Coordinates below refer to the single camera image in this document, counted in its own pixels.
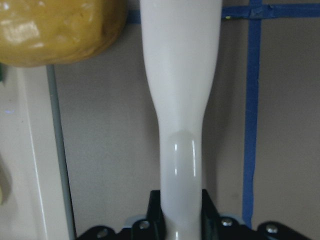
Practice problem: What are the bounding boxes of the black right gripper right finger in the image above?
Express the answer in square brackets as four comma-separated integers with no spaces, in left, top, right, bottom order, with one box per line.
[201,189,220,240]

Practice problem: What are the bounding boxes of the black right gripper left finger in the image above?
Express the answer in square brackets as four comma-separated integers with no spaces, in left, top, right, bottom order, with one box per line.
[146,190,166,240]

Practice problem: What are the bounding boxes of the beige plastic dustpan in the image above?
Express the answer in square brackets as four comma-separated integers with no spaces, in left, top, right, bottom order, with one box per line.
[0,65,75,240]

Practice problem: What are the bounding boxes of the white hand brush black bristles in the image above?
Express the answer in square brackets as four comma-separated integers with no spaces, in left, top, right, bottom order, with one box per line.
[140,0,222,240]

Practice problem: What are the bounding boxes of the brown toy potato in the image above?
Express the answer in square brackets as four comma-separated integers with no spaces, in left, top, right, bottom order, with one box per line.
[0,0,128,67]

